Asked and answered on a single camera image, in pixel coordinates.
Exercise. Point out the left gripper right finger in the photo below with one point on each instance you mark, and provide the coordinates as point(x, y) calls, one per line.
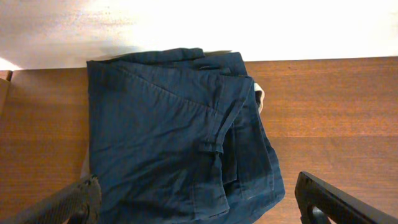
point(320, 202)

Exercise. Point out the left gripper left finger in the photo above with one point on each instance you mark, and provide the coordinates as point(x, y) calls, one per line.
point(77, 203)

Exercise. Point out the navy blue shorts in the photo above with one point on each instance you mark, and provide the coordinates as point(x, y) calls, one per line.
point(176, 137)

